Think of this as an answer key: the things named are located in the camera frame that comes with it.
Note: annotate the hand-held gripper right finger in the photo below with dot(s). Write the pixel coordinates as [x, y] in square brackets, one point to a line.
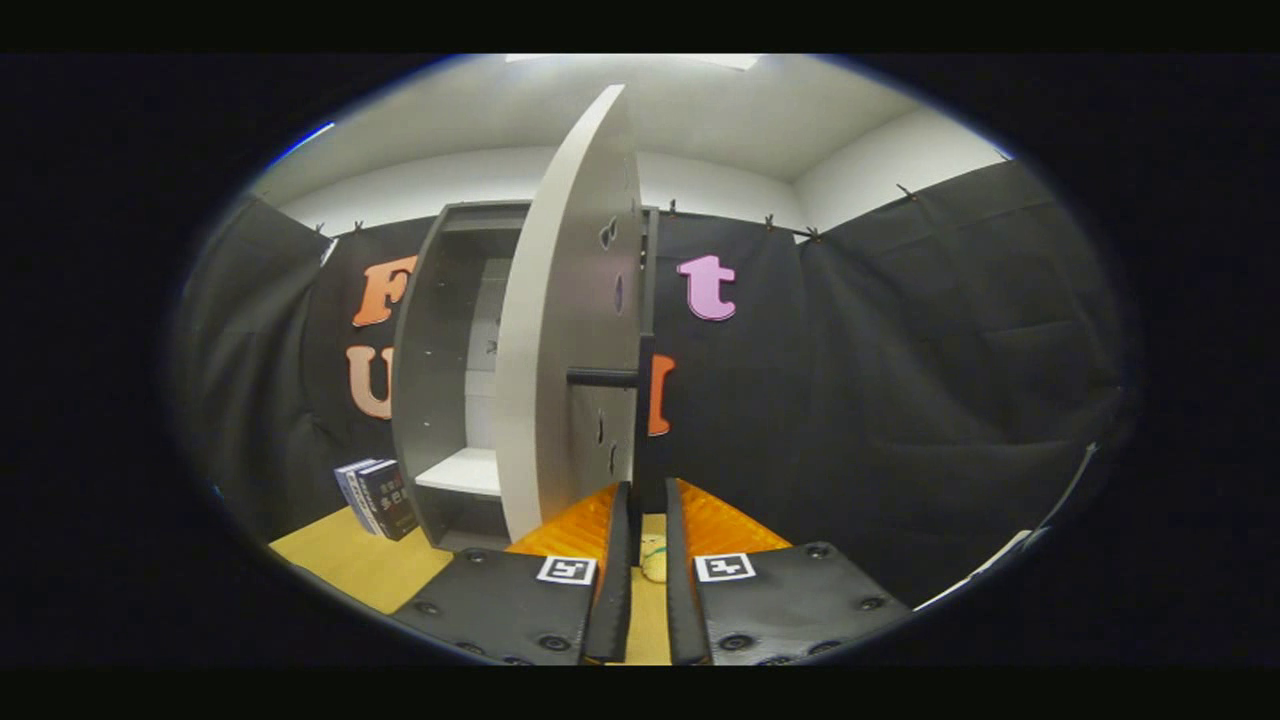
[680, 590]

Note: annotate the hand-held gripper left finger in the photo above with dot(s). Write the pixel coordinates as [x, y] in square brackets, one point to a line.
[616, 580]

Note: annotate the cream plush toy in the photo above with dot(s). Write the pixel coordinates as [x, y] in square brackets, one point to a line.
[654, 560]

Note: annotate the dark cover book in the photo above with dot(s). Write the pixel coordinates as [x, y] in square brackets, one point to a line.
[390, 500]

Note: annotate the black backdrop cloth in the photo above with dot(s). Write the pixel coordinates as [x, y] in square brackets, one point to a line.
[900, 400]

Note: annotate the grey cabinet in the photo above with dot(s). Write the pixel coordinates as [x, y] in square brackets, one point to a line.
[430, 350]

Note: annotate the white blue packet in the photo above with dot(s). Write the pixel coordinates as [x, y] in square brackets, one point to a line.
[985, 565]

